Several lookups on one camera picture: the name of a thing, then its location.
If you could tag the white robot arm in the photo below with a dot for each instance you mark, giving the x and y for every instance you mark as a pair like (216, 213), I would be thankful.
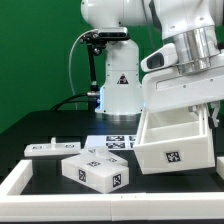
(185, 74)

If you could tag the black camera on stand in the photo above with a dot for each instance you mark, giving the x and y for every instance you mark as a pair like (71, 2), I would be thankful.
(96, 41)

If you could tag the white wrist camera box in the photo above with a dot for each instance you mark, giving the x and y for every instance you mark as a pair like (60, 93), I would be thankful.
(160, 59)

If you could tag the white sheet with markers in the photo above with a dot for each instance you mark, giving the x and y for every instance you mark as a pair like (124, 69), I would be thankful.
(112, 142)

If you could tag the white cabinet top block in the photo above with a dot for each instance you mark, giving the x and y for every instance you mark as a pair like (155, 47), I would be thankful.
(95, 173)

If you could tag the white door panel with knob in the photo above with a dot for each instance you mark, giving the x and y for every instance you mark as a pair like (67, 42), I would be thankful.
(52, 149)

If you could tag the white cabinet body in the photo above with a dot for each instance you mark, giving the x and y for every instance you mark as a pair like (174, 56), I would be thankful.
(174, 140)

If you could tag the white table border frame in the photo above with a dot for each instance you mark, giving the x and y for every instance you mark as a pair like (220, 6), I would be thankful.
(17, 207)

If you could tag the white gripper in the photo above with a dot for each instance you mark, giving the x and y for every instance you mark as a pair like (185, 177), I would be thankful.
(168, 90)

